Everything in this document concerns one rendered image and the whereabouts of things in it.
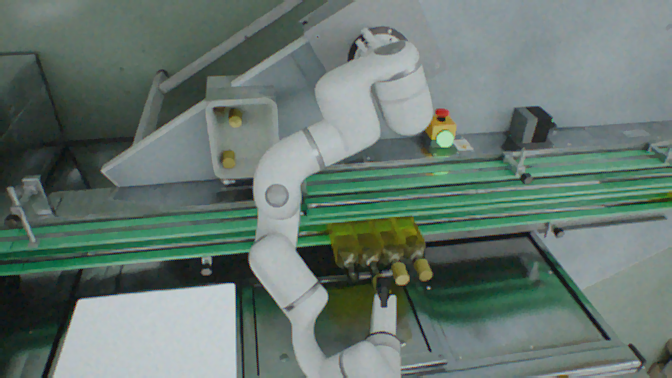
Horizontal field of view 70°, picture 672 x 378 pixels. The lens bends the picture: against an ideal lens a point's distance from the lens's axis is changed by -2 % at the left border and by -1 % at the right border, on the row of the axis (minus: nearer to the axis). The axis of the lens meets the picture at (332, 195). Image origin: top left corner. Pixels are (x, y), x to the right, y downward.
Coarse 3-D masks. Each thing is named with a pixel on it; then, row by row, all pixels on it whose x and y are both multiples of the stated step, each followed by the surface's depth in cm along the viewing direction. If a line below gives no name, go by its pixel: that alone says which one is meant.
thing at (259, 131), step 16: (208, 112) 117; (256, 112) 127; (272, 112) 121; (208, 128) 120; (224, 128) 128; (240, 128) 129; (256, 128) 130; (272, 128) 125; (224, 144) 131; (240, 144) 132; (256, 144) 133; (272, 144) 129; (240, 160) 134; (256, 160) 134; (224, 176) 128; (240, 176) 129
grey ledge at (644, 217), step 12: (612, 216) 158; (624, 216) 159; (636, 216) 160; (648, 216) 161; (660, 216) 162; (492, 228) 152; (504, 228) 153; (516, 228) 154; (528, 228) 155; (540, 228) 155; (564, 228) 156; (576, 228) 156; (588, 228) 157; (432, 240) 150; (444, 240) 151
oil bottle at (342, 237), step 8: (328, 224) 131; (336, 224) 128; (344, 224) 128; (328, 232) 131; (336, 232) 125; (344, 232) 125; (352, 232) 125; (336, 240) 123; (344, 240) 123; (352, 240) 123; (336, 248) 121; (344, 248) 120; (352, 248) 120; (336, 256) 122; (344, 256) 119; (352, 256) 119; (344, 264) 119
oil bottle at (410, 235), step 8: (408, 216) 131; (400, 224) 128; (408, 224) 128; (400, 232) 126; (408, 232) 126; (416, 232) 126; (408, 240) 123; (416, 240) 123; (424, 240) 124; (408, 248) 122; (416, 248) 122; (424, 248) 122; (408, 256) 123; (424, 256) 123
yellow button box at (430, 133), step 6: (432, 120) 135; (438, 120) 135; (444, 120) 135; (450, 120) 136; (432, 126) 133; (438, 126) 133; (444, 126) 133; (450, 126) 133; (456, 126) 134; (426, 132) 138; (432, 132) 134; (438, 132) 134; (426, 138) 139; (432, 138) 135; (432, 144) 136; (438, 144) 136
